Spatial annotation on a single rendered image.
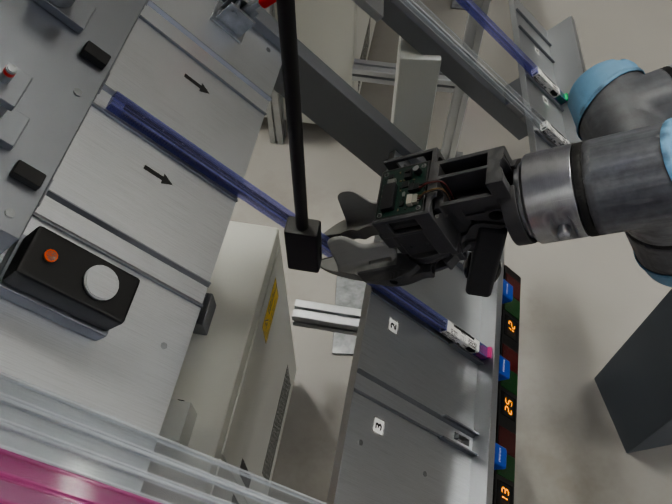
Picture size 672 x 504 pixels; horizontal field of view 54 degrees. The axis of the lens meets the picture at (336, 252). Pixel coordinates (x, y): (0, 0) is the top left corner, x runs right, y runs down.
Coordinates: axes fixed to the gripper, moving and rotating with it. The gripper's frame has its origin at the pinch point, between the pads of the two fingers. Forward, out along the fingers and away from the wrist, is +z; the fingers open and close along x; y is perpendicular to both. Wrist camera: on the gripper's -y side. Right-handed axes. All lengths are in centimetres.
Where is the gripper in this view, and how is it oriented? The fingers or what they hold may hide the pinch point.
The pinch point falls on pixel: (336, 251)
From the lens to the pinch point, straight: 65.5
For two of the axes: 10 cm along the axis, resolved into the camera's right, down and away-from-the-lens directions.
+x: -1.8, 8.3, -5.3
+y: -5.1, -5.4, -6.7
